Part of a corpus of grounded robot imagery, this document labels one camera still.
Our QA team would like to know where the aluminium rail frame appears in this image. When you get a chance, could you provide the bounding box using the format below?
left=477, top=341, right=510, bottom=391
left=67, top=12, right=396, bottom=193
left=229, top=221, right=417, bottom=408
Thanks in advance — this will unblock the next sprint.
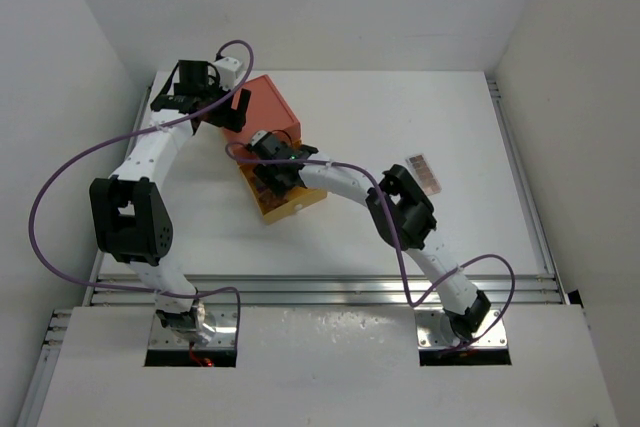
left=38, top=71, right=563, bottom=426

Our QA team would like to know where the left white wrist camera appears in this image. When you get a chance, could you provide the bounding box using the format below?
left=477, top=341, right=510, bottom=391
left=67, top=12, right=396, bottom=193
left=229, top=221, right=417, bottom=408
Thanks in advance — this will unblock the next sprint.
left=213, top=57, right=244, bottom=90

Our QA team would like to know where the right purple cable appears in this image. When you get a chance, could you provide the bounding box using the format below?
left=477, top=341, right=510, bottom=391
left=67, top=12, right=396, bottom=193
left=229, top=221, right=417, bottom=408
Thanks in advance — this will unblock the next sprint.
left=224, top=141, right=516, bottom=353

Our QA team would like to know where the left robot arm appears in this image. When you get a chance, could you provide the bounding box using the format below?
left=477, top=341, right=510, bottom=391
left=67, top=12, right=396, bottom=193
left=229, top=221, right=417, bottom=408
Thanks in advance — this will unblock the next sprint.
left=89, top=56, right=251, bottom=345

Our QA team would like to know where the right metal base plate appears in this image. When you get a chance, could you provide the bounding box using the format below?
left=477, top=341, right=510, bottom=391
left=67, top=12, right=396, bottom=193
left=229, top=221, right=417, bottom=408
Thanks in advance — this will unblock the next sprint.
left=414, top=308, right=508, bottom=352

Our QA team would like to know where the orange drawer box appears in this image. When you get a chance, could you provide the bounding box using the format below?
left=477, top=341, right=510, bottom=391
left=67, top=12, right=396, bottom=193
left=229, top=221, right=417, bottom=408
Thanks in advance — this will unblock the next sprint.
left=222, top=74, right=302, bottom=147

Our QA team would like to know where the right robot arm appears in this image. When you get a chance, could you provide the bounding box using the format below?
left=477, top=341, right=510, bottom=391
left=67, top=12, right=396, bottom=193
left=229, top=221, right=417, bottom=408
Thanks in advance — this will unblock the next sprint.
left=246, top=130, right=491, bottom=343

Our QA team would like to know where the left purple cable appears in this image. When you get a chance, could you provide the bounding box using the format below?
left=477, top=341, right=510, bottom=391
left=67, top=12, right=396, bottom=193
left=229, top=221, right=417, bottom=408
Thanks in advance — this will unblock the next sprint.
left=28, top=39, right=255, bottom=346

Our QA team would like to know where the round-pan brown eyeshadow palette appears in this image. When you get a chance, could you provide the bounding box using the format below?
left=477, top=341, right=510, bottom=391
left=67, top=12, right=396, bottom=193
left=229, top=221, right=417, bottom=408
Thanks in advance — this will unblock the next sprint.
left=255, top=182, right=282, bottom=211

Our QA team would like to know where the long brown eyeshadow palette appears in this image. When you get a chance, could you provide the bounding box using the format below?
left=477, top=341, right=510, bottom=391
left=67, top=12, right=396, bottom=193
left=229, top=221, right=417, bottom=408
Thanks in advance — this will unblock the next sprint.
left=405, top=154, right=442, bottom=196

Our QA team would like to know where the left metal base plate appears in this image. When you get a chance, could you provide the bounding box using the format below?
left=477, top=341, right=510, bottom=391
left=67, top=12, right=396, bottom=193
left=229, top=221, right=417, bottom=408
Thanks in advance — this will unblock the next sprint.
left=148, top=306, right=237, bottom=351

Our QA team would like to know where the yellow drawer box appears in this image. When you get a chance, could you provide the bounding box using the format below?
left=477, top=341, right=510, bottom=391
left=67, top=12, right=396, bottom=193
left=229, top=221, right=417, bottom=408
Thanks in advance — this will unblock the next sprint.
left=233, top=143, right=327, bottom=224

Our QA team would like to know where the purple cable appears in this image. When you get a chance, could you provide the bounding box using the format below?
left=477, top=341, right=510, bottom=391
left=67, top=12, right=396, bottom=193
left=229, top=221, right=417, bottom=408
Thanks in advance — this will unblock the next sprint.
left=28, top=39, right=255, bottom=346
left=224, top=141, right=516, bottom=353

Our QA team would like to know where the metal base plate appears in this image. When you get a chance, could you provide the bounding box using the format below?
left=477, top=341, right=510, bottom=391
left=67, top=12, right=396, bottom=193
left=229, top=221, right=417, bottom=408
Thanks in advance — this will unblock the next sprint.
left=414, top=308, right=508, bottom=352
left=148, top=306, right=237, bottom=351

